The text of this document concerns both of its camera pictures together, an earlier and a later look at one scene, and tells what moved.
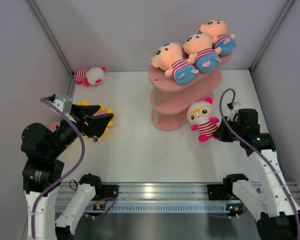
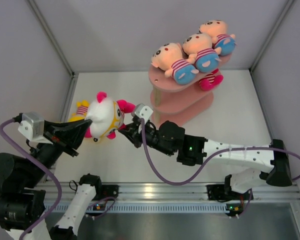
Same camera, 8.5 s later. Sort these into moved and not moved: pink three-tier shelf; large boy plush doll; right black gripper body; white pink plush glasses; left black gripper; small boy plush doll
Moved: left black gripper; white pink plush glasses; right black gripper body
Not moved: pink three-tier shelf; small boy plush doll; large boy plush doll
